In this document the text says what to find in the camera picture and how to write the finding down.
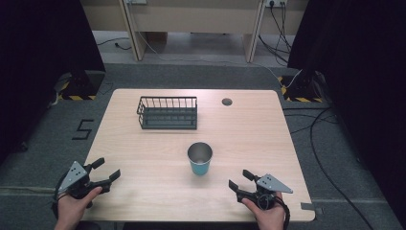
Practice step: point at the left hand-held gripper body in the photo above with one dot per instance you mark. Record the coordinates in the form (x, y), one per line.
(75, 179)

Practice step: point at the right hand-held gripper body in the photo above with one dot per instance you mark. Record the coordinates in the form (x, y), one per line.
(271, 188)

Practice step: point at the teal cup with metal inside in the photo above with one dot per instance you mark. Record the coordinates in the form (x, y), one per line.
(200, 159)

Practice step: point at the person's right hand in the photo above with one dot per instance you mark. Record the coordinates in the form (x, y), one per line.
(269, 215)

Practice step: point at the person's left hand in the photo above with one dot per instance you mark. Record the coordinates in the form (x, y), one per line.
(72, 207)

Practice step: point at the grey floor tape piece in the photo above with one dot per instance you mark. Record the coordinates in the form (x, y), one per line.
(309, 206)

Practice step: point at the black stand base hazard tape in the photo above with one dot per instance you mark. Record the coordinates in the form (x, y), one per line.
(81, 86)
(301, 89)

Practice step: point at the black curtain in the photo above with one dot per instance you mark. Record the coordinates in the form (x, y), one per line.
(41, 64)
(360, 80)

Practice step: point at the white wall socket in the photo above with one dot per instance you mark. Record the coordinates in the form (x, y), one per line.
(276, 2)

